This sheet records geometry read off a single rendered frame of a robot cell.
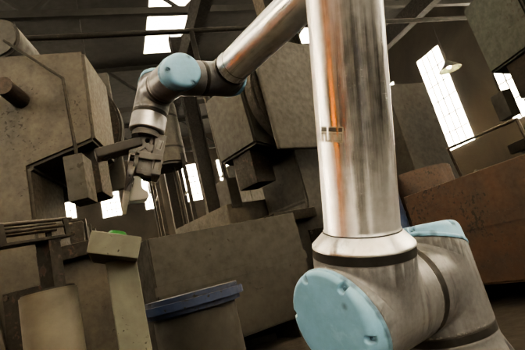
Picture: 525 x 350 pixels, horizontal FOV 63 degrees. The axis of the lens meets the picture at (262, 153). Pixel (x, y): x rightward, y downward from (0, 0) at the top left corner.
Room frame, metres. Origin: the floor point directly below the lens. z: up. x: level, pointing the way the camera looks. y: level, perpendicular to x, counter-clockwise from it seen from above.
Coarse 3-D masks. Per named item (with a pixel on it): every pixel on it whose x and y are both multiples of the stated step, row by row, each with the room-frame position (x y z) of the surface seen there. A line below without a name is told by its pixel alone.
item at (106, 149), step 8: (112, 144) 0.99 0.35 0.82; (120, 144) 1.00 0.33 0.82; (128, 144) 1.01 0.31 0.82; (136, 144) 1.01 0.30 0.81; (96, 152) 0.98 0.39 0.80; (104, 152) 0.98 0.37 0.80; (112, 152) 0.99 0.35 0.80; (120, 152) 1.01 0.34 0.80; (128, 152) 1.03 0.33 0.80; (96, 160) 1.01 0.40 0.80; (104, 160) 1.00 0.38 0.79
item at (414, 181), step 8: (424, 168) 3.46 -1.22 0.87; (432, 168) 3.45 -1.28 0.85; (440, 168) 3.47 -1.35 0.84; (448, 168) 3.54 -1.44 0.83; (400, 176) 3.51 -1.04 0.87; (408, 176) 3.48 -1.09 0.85; (416, 176) 3.46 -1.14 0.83; (424, 176) 3.45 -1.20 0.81; (432, 176) 3.45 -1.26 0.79; (440, 176) 3.46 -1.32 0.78; (448, 176) 3.51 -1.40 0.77; (400, 184) 3.53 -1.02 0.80; (408, 184) 3.49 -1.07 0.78; (416, 184) 3.46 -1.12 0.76; (424, 184) 3.45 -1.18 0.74; (432, 184) 3.44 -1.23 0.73; (400, 192) 3.55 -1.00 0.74; (408, 192) 3.50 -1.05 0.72; (416, 192) 3.47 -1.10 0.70; (408, 216) 3.55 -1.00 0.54
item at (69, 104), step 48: (0, 48) 2.78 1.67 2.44; (0, 96) 2.73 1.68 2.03; (48, 96) 2.77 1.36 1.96; (96, 96) 3.02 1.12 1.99; (0, 144) 2.72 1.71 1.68; (48, 144) 2.76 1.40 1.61; (96, 144) 2.91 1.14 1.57; (0, 192) 2.72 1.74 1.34; (48, 192) 3.03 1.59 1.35; (96, 192) 2.95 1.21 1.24; (0, 288) 2.71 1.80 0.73; (96, 288) 2.79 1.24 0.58; (0, 336) 2.68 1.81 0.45; (96, 336) 2.78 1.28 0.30
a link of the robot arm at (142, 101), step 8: (144, 72) 1.02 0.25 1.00; (144, 80) 1.00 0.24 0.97; (144, 88) 1.00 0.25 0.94; (136, 96) 1.02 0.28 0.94; (144, 96) 1.01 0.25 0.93; (136, 104) 1.01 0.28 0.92; (144, 104) 1.00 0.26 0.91; (152, 104) 1.01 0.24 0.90; (160, 104) 1.02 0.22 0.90; (168, 104) 1.04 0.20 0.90; (160, 112) 1.02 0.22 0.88
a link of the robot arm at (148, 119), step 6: (132, 114) 1.02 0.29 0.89; (138, 114) 1.00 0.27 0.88; (144, 114) 1.00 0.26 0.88; (150, 114) 1.00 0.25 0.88; (156, 114) 1.01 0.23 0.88; (132, 120) 1.01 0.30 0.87; (138, 120) 1.00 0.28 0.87; (144, 120) 1.00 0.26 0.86; (150, 120) 1.00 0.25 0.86; (156, 120) 1.01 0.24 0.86; (162, 120) 1.03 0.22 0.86; (132, 126) 1.01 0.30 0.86; (138, 126) 1.01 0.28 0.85; (144, 126) 1.01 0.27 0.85; (150, 126) 1.01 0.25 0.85; (156, 126) 1.01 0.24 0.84; (162, 126) 1.03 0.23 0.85; (162, 132) 1.04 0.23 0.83
